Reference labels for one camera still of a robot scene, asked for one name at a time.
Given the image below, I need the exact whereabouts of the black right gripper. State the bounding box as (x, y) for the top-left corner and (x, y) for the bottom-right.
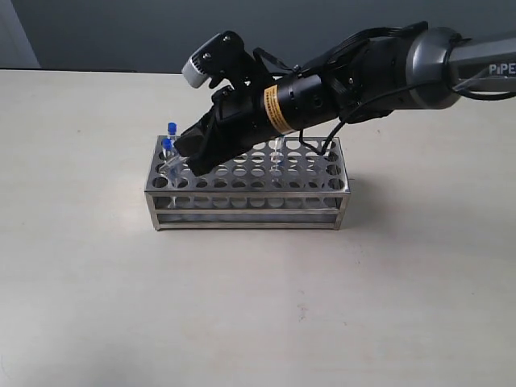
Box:
(175, 56), (339, 176)

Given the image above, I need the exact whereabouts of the blue capped test tube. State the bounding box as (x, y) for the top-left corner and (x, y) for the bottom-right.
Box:
(158, 137), (187, 187)

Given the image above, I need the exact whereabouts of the blue-capped test tube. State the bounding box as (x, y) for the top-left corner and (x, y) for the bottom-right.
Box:
(270, 136), (285, 185)

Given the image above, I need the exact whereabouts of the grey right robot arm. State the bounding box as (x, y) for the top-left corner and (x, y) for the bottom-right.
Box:
(174, 22), (515, 176)

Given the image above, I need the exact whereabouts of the steel test tube rack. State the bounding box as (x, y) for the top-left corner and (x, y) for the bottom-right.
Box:
(144, 136), (351, 231)

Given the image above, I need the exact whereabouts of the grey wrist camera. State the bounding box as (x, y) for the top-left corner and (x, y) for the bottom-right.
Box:
(181, 31), (245, 89)

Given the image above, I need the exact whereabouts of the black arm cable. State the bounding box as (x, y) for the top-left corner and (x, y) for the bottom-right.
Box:
(298, 116), (364, 156)

